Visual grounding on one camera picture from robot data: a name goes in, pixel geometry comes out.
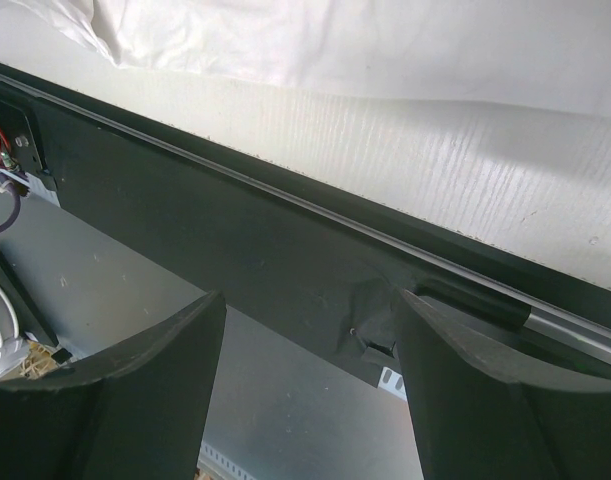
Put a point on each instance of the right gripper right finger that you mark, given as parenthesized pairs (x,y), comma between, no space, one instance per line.
(483,410)

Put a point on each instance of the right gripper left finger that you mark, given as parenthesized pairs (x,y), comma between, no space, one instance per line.
(136,410)

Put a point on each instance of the white t shirt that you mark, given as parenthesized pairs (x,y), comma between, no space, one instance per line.
(544,54)

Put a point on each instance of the right white cable duct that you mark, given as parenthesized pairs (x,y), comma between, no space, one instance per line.
(393,383)

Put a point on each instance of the white cable duct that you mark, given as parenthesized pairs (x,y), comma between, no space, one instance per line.
(33,184)
(393,383)

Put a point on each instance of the left white cable duct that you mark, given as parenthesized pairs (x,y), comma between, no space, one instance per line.
(33,184)

